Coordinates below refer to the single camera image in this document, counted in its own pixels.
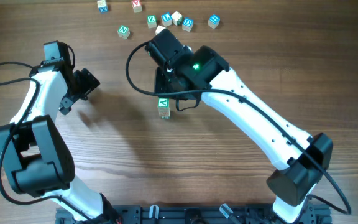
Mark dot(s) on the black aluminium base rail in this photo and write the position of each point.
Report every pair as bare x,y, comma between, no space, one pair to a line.
253,213

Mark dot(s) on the green N wooden block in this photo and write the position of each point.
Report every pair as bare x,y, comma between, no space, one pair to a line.
123,32

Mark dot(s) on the blue L wooden block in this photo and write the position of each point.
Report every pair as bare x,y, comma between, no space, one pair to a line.
166,19

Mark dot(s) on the blue X wooden block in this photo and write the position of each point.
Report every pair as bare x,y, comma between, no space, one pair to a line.
102,6

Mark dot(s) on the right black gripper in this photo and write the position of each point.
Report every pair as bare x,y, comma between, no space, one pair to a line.
160,80

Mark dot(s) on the red V wooden block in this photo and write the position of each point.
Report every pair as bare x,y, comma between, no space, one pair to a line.
136,5

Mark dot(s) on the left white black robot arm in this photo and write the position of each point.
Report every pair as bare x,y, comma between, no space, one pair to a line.
35,163

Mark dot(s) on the green W wooden block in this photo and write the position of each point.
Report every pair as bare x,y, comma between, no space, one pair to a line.
164,110

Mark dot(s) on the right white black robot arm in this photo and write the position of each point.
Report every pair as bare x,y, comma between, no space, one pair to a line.
204,75

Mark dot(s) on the red 6 wooden block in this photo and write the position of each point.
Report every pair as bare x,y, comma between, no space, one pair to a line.
164,114

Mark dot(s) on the blue arrows wooden block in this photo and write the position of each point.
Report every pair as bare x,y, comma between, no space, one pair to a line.
214,21

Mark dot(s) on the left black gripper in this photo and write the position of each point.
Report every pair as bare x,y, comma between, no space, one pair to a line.
89,83

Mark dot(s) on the green Z wooden block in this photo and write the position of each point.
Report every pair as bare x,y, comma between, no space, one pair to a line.
151,21

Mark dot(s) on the white green-sided wooden block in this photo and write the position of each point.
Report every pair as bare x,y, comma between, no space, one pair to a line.
163,103

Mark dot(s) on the white blue-sided wooden block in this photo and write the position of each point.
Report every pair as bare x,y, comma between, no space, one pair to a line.
159,29

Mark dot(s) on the plain top wooden block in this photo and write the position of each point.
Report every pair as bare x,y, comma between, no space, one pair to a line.
177,18

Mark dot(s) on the blue D wooden block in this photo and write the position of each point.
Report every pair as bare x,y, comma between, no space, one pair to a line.
187,24

